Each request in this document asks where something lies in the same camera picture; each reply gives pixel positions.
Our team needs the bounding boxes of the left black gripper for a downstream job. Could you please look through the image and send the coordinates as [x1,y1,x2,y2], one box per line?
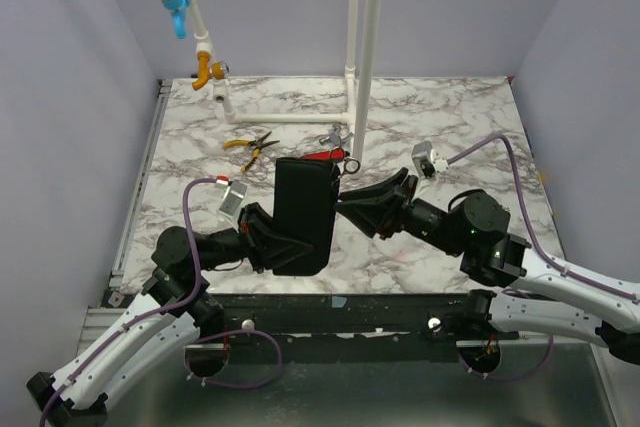
[193,202,315,272]

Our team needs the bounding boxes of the silver thinning scissors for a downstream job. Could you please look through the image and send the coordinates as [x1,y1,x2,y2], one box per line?
[338,157,361,179]

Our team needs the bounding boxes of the black fabric tool case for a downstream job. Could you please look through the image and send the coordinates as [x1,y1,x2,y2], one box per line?
[273,157,341,277]

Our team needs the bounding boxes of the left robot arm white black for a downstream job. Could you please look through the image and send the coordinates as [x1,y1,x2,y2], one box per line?
[27,203,335,426]

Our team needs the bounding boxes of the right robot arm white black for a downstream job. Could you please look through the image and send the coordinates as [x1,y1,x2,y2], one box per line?
[336,169,639,364]

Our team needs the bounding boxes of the red utility knife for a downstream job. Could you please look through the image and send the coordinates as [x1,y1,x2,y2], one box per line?
[302,148,349,162]

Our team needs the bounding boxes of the orange faucet tap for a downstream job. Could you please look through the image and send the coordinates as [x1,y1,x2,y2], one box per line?
[192,51,229,91]

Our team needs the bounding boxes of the blue faucet tap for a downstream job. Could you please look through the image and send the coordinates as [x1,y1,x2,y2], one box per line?
[161,0,190,39]

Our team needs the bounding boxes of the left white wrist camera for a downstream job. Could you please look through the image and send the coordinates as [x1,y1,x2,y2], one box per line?
[215,176,248,222]

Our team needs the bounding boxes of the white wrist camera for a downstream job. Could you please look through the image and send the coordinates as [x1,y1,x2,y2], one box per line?
[411,141,449,197]
[215,176,248,222]

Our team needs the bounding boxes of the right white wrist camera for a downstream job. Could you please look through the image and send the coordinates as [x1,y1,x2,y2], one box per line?
[411,141,449,197]

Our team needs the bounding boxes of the yellow handled pliers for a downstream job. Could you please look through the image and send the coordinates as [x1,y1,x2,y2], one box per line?
[223,131,279,172]

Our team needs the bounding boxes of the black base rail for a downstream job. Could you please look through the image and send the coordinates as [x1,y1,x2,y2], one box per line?
[99,291,506,363]

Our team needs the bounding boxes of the white PVC pipe frame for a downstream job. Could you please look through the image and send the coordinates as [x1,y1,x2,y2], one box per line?
[185,0,382,162]

